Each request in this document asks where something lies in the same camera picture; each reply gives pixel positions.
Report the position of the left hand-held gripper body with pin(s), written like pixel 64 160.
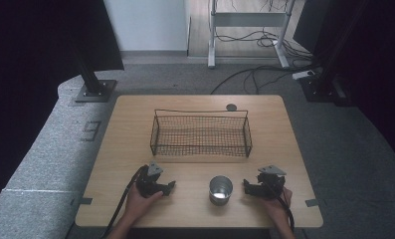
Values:
pixel 148 186

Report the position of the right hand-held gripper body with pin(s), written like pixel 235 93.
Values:
pixel 271 186

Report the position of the silver metal cup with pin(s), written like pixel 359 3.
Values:
pixel 221 191

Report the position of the person's left hand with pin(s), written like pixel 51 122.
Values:
pixel 137 205

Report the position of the person's right hand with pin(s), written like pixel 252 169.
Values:
pixel 281 209

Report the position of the dark round table grommet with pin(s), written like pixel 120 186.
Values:
pixel 231 107

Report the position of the white power strip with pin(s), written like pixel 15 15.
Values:
pixel 302 74

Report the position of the black curtain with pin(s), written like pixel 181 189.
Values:
pixel 377 66
pixel 36 66

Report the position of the grey metal table bracket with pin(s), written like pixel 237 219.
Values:
pixel 311 202
pixel 84 200

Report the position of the black stand with base plate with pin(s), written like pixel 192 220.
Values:
pixel 94 86
pixel 321 86

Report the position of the white metal desk frame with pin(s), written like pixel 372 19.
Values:
pixel 248 19

